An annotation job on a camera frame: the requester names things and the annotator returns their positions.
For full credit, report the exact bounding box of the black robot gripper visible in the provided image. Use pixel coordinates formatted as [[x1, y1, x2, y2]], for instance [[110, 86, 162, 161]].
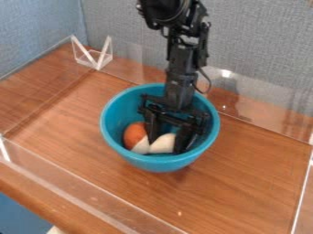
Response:
[[138, 71, 209, 154]]

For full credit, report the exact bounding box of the brown white plush mushroom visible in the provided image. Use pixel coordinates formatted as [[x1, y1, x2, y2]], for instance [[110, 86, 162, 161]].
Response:
[[122, 122, 177, 154]]

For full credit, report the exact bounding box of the blue plastic bowl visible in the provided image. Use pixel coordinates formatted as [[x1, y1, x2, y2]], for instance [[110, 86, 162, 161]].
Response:
[[99, 83, 221, 173]]

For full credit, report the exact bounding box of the clear acrylic corner bracket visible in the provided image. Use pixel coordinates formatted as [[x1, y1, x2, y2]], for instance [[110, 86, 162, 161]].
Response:
[[71, 36, 113, 71]]

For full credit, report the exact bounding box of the clear acrylic front barrier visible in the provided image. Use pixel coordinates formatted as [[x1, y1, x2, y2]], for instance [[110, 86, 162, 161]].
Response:
[[0, 134, 188, 234]]

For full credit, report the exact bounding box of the clear acrylic back barrier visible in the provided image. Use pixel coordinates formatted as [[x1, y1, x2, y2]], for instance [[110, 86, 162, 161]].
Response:
[[102, 38, 313, 145]]

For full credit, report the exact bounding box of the clear acrylic barrier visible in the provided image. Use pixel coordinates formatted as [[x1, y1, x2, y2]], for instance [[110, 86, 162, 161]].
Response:
[[102, 38, 313, 145], [0, 134, 188, 234]]

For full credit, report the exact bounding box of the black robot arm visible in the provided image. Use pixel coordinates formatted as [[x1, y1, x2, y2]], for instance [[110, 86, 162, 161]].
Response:
[[136, 0, 210, 154]]

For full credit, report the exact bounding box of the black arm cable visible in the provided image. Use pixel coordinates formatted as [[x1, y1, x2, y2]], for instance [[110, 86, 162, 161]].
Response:
[[193, 68, 213, 95]]

